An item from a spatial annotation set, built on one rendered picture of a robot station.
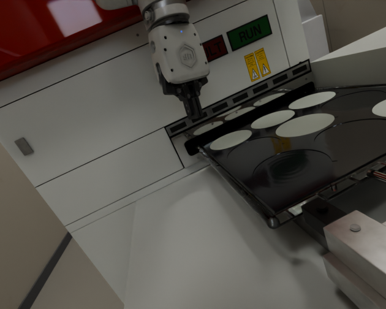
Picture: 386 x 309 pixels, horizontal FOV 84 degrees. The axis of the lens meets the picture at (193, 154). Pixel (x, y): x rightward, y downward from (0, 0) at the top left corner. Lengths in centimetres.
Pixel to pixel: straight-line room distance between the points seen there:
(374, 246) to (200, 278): 21
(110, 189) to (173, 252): 30
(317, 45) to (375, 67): 315
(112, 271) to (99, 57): 60
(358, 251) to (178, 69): 35
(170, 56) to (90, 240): 54
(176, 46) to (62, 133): 35
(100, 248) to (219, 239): 44
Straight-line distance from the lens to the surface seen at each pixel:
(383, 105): 47
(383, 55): 60
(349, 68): 65
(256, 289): 30
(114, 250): 73
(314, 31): 374
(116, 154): 60
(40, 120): 63
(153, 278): 38
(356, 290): 22
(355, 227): 22
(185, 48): 44
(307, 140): 39
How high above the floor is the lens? 106
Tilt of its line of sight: 18 degrees down
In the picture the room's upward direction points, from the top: 24 degrees counter-clockwise
